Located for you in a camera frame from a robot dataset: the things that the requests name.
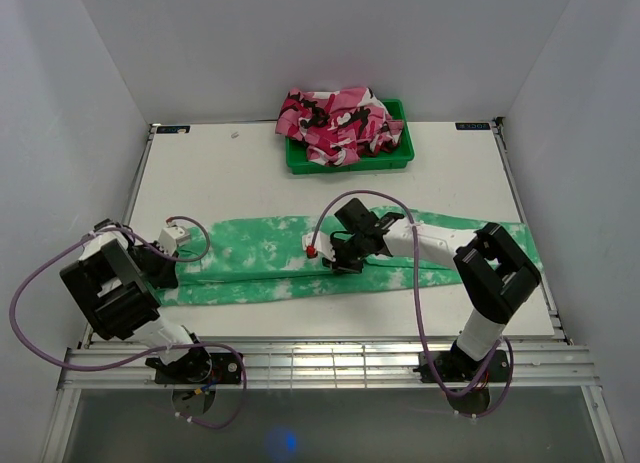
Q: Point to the green plastic bin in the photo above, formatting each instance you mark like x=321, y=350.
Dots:
x=399, y=158

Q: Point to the green white tie-dye trousers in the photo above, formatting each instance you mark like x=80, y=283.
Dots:
x=245, y=261

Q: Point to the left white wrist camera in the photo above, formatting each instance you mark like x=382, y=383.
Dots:
x=171, y=238

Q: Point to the aluminium frame rail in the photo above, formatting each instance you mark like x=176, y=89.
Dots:
x=326, y=364

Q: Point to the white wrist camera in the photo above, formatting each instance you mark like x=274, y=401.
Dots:
x=319, y=247
x=171, y=238

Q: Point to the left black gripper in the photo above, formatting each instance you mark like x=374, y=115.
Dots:
x=164, y=277

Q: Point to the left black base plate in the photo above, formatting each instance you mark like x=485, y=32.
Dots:
x=197, y=367

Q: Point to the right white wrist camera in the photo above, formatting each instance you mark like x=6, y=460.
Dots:
x=319, y=247

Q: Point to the left blue table label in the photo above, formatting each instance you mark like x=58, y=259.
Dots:
x=173, y=129

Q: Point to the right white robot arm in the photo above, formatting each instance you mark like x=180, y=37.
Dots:
x=498, y=276

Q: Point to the pink camouflage trousers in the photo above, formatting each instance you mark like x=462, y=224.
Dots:
x=337, y=128

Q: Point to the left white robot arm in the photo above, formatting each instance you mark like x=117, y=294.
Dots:
x=113, y=283

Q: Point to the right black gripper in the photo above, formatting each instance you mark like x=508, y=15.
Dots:
x=340, y=264

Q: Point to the blue table label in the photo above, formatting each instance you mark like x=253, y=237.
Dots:
x=173, y=129
x=472, y=126

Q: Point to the right blue table label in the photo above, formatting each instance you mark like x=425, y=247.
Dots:
x=472, y=126

